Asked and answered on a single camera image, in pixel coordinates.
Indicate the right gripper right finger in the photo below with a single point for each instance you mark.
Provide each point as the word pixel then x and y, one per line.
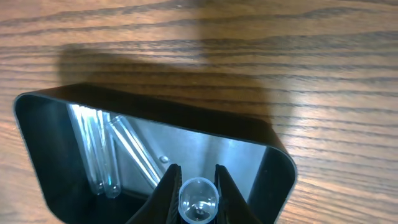
pixel 230 205

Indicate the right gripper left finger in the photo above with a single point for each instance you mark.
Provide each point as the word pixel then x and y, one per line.
pixel 161 205

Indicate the black tray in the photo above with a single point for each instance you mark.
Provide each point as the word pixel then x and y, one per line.
pixel 202 149

